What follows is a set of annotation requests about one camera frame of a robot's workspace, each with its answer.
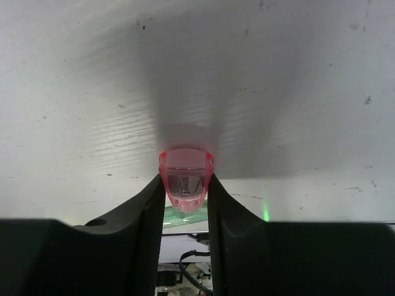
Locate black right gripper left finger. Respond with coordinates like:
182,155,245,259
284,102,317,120
1,176,165,295

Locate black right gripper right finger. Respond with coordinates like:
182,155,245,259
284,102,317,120
208,177,394,295

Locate pink translucent highlighter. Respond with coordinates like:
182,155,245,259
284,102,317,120
159,147,214,212

